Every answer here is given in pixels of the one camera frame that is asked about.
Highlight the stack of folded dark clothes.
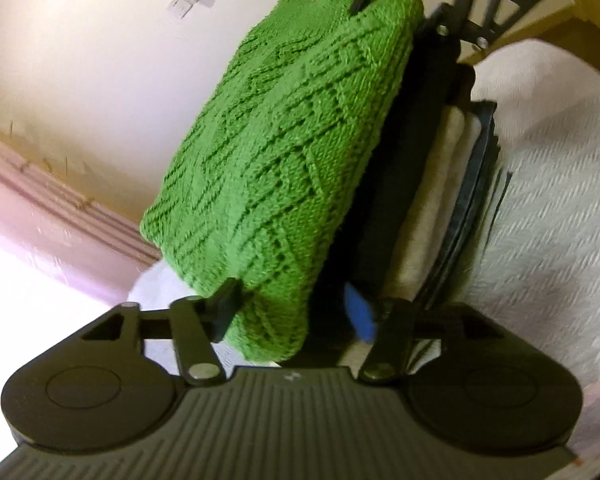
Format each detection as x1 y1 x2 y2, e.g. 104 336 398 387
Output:
289 24 514 366

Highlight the green knitted sweater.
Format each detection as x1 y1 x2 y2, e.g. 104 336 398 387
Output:
140 0 424 363

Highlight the pale pink and blue bedspread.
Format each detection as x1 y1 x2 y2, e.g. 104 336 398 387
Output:
156 39 600 479

